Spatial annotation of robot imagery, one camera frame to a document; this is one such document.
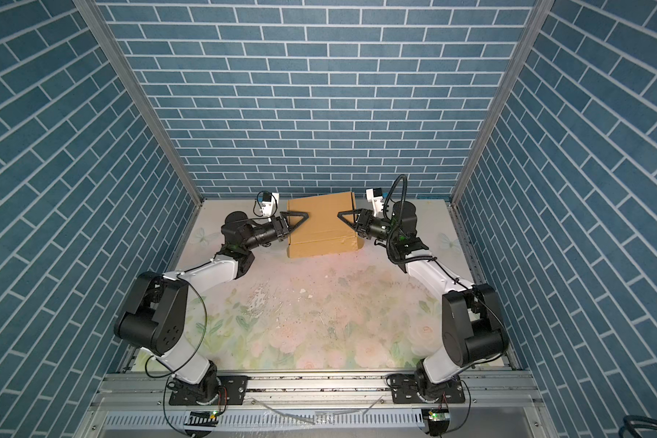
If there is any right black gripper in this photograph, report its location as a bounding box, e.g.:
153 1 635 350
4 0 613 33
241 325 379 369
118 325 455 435
339 210 401 246

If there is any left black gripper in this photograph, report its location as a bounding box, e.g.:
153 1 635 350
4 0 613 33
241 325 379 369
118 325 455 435
241 215 306 254

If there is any brown cardboard box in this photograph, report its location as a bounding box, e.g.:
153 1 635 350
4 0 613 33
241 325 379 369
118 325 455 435
288 192 363 259

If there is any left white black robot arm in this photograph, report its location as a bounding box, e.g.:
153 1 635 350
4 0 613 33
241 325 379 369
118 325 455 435
113 211 310 387

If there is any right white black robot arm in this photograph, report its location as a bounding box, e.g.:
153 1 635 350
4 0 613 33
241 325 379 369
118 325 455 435
338 201 509 389

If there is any left green circuit board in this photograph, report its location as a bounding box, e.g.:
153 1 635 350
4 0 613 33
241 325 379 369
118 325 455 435
184 411 220 430

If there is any green circuit board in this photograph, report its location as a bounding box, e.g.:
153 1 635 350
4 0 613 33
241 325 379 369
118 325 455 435
422 409 451 426
184 411 220 430

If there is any right green circuit board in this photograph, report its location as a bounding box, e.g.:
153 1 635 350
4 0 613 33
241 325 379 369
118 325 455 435
422 409 451 426

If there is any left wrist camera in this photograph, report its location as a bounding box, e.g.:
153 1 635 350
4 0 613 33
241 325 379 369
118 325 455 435
253 191 280 218

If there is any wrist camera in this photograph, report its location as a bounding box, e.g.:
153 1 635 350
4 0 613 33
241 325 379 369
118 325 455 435
253 191 280 218
366 188 384 217

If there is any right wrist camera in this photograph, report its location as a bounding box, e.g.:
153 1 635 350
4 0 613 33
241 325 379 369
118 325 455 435
366 188 384 217

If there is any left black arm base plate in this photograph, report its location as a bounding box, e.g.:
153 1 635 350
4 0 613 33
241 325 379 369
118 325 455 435
166 374 249 407

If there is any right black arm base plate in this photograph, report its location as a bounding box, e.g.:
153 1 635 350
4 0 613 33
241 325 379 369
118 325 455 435
385 370 465 404

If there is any aluminium front rail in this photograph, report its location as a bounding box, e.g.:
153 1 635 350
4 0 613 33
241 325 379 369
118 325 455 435
76 368 556 437

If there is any black cable bottom right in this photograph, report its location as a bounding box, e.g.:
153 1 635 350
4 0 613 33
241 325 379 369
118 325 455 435
618 414 657 438

